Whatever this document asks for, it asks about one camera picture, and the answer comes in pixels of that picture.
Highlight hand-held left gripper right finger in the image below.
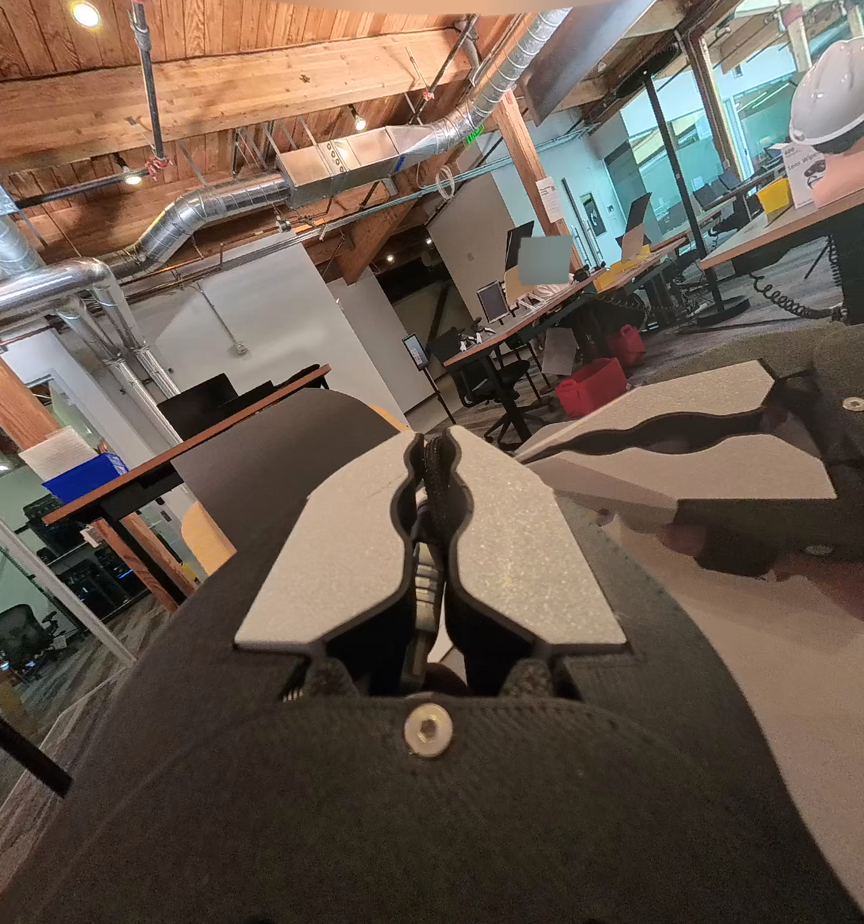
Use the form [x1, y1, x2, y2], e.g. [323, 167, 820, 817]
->
[442, 424, 628, 695]

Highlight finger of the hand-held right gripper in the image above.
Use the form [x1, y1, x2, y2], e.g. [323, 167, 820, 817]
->
[515, 359, 779, 463]
[528, 432, 838, 526]

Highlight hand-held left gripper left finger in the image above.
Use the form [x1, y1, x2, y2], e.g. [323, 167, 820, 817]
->
[234, 429, 426, 695]

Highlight black braided hdmi cable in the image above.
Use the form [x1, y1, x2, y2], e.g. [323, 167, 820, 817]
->
[406, 429, 476, 683]

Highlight red bin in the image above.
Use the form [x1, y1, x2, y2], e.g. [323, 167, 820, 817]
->
[555, 357, 629, 418]
[608, 325, 647, 367]

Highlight grey sheet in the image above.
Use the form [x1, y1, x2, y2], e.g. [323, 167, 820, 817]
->
[542, 327, 579, 376]

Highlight long wooden desk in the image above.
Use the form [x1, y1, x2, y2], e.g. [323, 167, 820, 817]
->
[445, 238, 693, 365]

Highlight wooden desk with black legs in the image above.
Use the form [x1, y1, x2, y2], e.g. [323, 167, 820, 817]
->
[700, 177, 864, 326]

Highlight blue bin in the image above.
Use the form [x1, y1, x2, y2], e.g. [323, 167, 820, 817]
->
[42, 455, 129, 504]

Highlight white box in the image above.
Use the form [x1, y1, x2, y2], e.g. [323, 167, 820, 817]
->
[19, 426, 97, 481]

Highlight black mesh office chair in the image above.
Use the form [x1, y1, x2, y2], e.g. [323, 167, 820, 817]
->
[0, 605, 61, 676]

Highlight white hard hat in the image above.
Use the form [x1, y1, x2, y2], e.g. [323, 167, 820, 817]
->
[789, 36, 864, 154]

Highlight smooth silver pipes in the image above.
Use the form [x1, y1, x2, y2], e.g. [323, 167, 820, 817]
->
[0, 260, 180, 412]

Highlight metal sprinkler pipe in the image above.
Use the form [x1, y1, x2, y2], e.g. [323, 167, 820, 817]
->
[130, 0, 170, 181]

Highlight coiled black cable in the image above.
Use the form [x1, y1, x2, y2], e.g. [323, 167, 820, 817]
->
[753, 273, 848, 320]

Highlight wooden desk with black frame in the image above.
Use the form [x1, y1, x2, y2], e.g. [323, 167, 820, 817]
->
[42, 364, 332, 615]

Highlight rectangular metal duct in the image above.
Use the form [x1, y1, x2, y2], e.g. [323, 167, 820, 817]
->
[279, 126, 404, 209]

